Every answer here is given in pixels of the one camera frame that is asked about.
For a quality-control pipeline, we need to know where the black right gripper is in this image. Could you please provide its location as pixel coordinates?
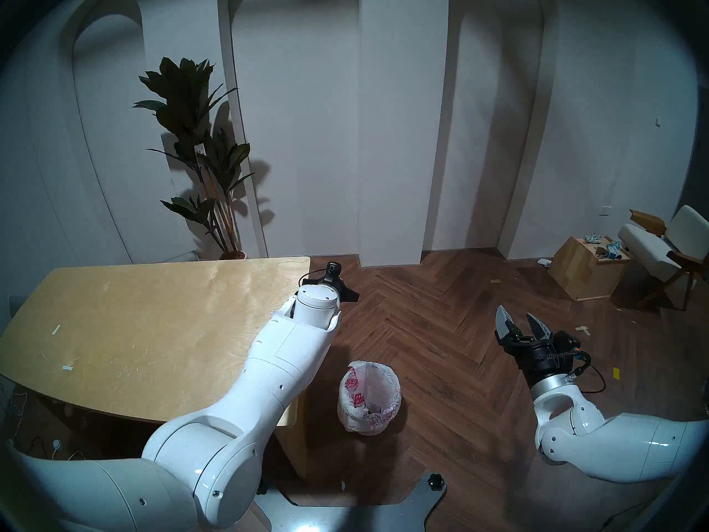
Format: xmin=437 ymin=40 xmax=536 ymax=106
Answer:
xmin=495 ymin=305 xmax=577 ymax=389

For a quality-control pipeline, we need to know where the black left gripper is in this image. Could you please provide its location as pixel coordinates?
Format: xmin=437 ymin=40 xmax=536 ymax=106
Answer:
xmin=302 ymin=275 xmax=359 ymax=303

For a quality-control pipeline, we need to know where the trash bin with white bag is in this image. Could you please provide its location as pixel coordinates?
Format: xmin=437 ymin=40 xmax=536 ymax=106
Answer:
xmin=337 ymin=361 xmax=402 ymax=437

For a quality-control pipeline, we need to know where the wooden cube box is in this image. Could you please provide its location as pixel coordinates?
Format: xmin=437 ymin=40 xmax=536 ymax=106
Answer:
xmin=547 ymin=236 xmax=632 ymax=302

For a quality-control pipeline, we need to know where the white cushioned wooden armchair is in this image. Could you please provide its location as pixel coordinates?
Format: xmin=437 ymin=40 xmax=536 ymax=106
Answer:
xmin=618 ymin=205 xmax=709 ymax=311

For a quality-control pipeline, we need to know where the light wooden table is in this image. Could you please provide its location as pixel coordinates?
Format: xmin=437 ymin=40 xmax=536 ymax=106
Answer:
xmin=0 ymin=256 xmax=312 ymax=479

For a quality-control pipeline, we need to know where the tall green leafy plant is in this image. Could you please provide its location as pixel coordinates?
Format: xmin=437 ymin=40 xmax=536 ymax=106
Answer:
xmin=133 ymin=57 xmax=255 ymax=255

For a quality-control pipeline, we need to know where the grey metal robot base plate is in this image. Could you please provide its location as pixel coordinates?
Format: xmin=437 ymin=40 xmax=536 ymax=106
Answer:
xmin=260 ymin=473 xmax=447 ymax=532

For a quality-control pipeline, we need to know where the white floor cable with plug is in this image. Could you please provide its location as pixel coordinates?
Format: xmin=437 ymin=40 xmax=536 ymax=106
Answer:
xmin=50 ymin=438 xmax=84 ymax=462

